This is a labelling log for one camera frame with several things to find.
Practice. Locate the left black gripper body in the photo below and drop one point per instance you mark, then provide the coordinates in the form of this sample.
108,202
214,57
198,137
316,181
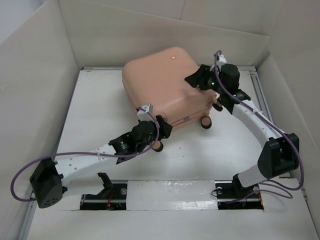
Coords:
153,138

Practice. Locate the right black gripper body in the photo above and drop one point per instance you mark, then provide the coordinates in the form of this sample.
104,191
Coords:
213,82

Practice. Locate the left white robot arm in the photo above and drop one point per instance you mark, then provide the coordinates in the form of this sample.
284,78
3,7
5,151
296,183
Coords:
52,179

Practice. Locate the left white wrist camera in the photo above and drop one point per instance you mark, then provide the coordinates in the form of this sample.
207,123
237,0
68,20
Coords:
144,113

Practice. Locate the pink hard-shell suitcase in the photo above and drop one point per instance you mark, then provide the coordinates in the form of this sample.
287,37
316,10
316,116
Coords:
159,80

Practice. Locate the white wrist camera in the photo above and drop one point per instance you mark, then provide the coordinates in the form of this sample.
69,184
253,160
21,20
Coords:
219,60
144,113

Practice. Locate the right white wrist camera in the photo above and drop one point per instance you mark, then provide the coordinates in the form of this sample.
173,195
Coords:
219,60

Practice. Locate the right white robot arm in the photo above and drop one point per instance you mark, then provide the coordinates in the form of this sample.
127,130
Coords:
280,151

